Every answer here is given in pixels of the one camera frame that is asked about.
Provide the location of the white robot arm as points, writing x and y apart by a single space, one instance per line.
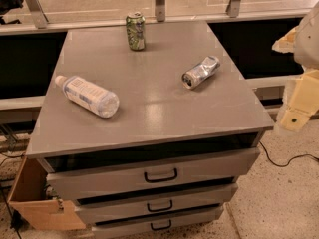
301 95

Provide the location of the blue label plastic bottle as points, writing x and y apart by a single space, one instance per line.
95 99

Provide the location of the grey drawer cabinet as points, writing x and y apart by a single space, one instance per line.
158 117

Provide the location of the crushed silver blue can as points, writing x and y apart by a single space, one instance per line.
199 73

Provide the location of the green soda can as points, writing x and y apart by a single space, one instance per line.
135 25

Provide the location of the top grey drawer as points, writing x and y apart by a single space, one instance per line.
108 180

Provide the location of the grey drawer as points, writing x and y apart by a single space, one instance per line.
141 225
108 180
133 207

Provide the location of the bottom grey drawer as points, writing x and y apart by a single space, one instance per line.
141 225

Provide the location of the middle grey drawer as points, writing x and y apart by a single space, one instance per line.
133 207

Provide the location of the metal window railing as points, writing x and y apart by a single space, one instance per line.
45 16

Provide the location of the brown wooden box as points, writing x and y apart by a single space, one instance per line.
28 197

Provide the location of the black top drawer handle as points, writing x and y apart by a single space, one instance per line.
161 177

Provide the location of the black drawer handle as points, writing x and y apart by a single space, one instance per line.
161 225
161 177
159 206

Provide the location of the black middle drawer handle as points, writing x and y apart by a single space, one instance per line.
159 206

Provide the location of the black bottom drawer handle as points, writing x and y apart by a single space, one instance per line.
161 225

